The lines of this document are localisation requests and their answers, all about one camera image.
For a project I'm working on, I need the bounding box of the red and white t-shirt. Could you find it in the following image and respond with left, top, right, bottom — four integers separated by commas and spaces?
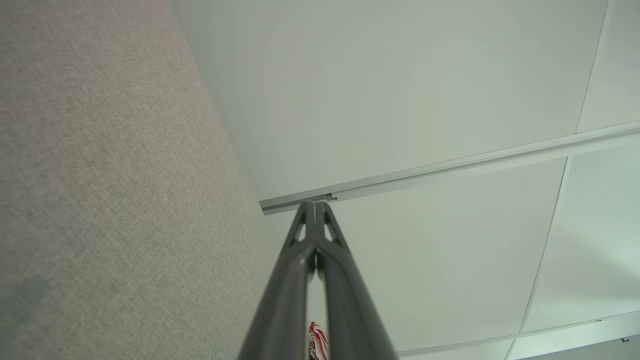
308, 321, 329, 360

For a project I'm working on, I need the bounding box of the grey metal partition post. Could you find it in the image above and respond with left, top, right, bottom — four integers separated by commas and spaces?
259, 120, 640, 216

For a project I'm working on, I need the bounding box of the slim grey partition rail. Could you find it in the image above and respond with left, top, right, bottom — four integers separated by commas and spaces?
397, 310, 640, 358

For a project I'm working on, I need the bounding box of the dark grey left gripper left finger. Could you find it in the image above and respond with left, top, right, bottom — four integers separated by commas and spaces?
237, 201, 317, 360

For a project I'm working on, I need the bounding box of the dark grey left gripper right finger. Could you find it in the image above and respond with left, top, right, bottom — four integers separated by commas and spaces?
315, 201, 398, 360

